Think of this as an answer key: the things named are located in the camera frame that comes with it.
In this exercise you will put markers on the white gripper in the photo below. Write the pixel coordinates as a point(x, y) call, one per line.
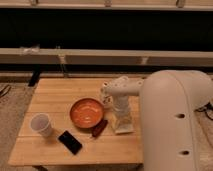
point(121, 108)

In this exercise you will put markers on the white sponge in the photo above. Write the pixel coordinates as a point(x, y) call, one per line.
point(123, 127)

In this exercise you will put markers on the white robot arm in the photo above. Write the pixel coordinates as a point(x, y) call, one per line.
point(167, 102)

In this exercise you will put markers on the orange ceramic bowl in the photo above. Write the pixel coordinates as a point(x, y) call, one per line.
point(86, 113)

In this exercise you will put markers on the brown snack bar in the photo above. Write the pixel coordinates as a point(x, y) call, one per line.
point(97, 130)

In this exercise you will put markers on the wooden table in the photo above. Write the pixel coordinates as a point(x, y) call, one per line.
point(55, 97)

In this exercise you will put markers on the black smartphone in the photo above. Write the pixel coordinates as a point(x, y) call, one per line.
point(70, 142)

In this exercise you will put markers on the white paper cup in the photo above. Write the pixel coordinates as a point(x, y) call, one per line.
point(40, 123)

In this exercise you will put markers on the grey metal rail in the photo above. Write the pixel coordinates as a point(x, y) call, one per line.
point(105, 57)

